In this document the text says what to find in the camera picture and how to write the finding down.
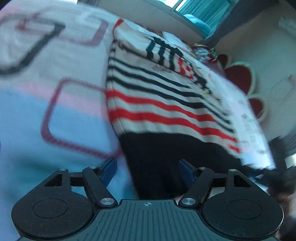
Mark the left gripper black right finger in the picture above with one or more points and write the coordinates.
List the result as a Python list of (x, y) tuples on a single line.
[(230, 204)]

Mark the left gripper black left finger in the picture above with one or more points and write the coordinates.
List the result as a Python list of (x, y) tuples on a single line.
[(65, 202)]

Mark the red black white striped sweater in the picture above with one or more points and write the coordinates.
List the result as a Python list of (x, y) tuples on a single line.
[(163, 107)]

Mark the red heart-shaped headboard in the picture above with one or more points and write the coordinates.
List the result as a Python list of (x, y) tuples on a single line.
[(242, 75)]

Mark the white patterned bed sheet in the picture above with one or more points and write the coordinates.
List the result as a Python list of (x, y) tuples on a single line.
[(54, 119)]

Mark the colourful cloth on pillow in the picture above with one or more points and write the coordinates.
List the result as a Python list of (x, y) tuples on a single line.
[(204, 53)]

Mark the window with teal curtain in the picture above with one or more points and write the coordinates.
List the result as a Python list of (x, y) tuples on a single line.
[(205, 15)]

